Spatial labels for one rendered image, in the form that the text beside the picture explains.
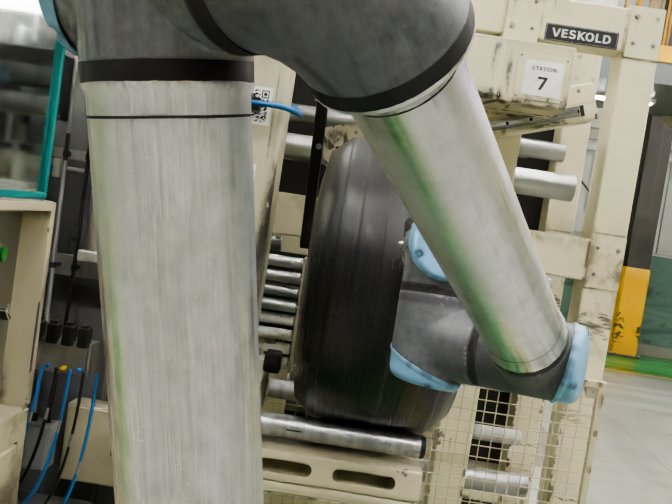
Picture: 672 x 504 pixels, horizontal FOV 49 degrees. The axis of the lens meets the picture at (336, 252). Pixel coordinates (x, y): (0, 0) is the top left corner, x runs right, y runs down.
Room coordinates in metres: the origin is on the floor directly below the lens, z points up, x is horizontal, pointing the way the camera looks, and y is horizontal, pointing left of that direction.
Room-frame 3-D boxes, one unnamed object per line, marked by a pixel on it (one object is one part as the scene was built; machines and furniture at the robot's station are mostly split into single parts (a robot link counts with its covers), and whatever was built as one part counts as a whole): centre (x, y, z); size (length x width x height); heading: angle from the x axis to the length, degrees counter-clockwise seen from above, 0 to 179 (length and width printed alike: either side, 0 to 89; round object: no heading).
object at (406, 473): (1.40, -0.05, 0.84); 0.36 x 0.09 x 0.06; 89
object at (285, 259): (1.92, 0.17, 1.05); 0.20 x 0.15 x 0.30; 89
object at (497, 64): (1.83, -0.18, 1.71); 0.61 x 0.25 x 0.15; 89
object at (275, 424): (1.40, -0.05, 0.90); 0.35 x 0.05 x 0.05; 89
